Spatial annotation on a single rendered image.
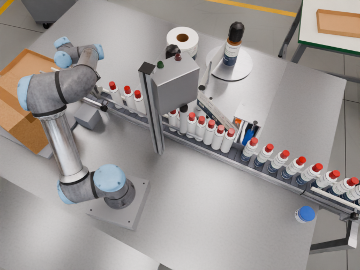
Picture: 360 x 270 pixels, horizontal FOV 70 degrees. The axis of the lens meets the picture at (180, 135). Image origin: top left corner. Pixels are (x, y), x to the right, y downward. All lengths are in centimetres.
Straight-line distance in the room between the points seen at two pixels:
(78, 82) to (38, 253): 87
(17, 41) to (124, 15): 181
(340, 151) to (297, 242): 151
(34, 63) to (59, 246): 123
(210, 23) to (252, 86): 191
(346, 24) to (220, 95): 128
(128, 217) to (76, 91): 62
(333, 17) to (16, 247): 260
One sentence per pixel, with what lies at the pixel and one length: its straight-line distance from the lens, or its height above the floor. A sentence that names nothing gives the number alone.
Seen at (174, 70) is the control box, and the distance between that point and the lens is 91.
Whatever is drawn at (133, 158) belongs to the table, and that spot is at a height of 83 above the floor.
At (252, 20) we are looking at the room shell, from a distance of 363.
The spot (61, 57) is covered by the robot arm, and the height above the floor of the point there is 130.
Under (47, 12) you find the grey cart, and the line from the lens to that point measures 350.
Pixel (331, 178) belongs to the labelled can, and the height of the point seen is 105.
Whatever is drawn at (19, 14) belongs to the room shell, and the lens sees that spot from 412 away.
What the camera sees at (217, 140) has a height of 99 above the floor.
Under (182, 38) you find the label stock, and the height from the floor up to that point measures 98.
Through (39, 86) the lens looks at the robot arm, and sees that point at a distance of 96.
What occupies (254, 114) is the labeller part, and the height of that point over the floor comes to 114.
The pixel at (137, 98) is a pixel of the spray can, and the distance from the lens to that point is 138.
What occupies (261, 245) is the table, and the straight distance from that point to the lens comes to 138.
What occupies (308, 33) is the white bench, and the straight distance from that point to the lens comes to 232.
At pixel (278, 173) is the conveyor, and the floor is 88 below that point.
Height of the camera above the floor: 215
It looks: 62 degrees down
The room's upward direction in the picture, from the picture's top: 1 degrees clockwise
